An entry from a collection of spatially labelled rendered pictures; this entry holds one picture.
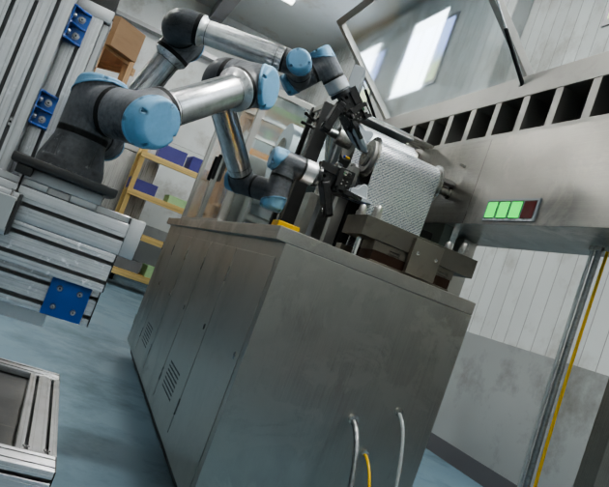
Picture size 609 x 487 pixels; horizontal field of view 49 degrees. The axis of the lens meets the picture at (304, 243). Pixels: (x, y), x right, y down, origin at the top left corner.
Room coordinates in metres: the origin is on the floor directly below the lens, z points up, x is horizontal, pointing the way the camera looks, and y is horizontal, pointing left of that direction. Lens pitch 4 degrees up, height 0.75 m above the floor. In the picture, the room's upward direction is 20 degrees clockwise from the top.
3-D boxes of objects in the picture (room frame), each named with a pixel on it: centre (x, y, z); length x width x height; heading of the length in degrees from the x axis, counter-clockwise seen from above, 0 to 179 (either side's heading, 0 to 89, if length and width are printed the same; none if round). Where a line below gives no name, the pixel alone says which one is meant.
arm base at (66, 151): (1.51, 0.56, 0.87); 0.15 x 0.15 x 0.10
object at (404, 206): (2.18, -0.24, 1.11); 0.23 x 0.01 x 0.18; 108
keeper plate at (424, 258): (1.99, -0.35, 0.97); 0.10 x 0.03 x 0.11; 108
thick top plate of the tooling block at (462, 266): (2.07, -0.31, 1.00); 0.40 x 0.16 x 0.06; 108
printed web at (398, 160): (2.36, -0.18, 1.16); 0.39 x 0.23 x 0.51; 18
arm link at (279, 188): (2.06, 0.15, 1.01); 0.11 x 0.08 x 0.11; 63
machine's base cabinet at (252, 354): (3.10, 0.14, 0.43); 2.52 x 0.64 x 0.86; 18
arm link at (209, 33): (1.97, 0.41, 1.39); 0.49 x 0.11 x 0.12; 89
